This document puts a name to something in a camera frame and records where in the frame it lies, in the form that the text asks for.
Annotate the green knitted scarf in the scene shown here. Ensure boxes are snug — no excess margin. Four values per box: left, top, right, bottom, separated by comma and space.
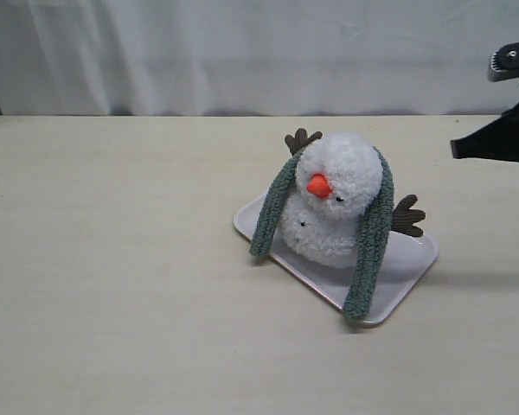
249, 149, 394, 322

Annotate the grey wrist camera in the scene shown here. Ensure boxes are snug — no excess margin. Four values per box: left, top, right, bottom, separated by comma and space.
487, 42, 519, 82

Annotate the white plush snowman green scarf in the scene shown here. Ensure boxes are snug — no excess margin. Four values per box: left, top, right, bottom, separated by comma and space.
278, 127, 426, 271

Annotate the white curtain backdrop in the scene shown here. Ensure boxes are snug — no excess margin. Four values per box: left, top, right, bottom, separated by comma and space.
0, 1, 519, 116

